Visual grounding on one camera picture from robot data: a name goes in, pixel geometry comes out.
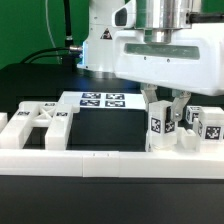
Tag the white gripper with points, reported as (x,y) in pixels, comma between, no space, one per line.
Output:
(192,62)

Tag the white chair seat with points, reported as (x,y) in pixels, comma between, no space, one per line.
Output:
(177,140)

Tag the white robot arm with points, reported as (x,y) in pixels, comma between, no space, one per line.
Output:
(158,43)

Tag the white sheet with markers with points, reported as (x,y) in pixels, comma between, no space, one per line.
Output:
(103,100)

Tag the white U-shaped obstacle fence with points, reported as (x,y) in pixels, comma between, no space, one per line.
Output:
(15,160)

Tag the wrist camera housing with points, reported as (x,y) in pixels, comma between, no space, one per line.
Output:
(125,16)

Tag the white chair back frame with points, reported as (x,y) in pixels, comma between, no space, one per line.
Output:
(55,117)

